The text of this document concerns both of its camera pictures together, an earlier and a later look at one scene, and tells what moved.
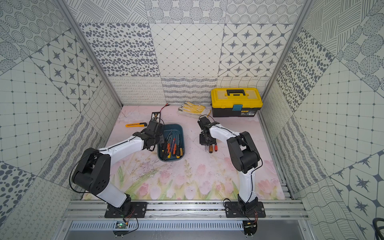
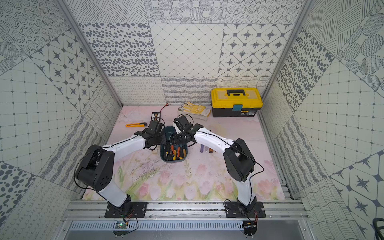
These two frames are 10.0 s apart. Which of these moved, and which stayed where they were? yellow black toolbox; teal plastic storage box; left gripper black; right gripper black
Moved: right gripper black
Stayed: teal plastic storage box; yellow black toolbox; left gripper black
